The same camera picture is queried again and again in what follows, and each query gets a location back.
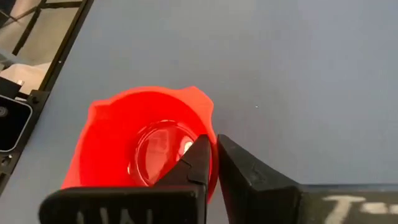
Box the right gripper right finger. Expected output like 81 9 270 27
217 134 398 224

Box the red measuring cup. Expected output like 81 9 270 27
60 85 219 205

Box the black table-level camera box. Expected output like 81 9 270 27
0 95 34 153

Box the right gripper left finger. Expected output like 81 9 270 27
39 134 213 224

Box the gray-blue table mat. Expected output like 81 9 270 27
0 0 398 224

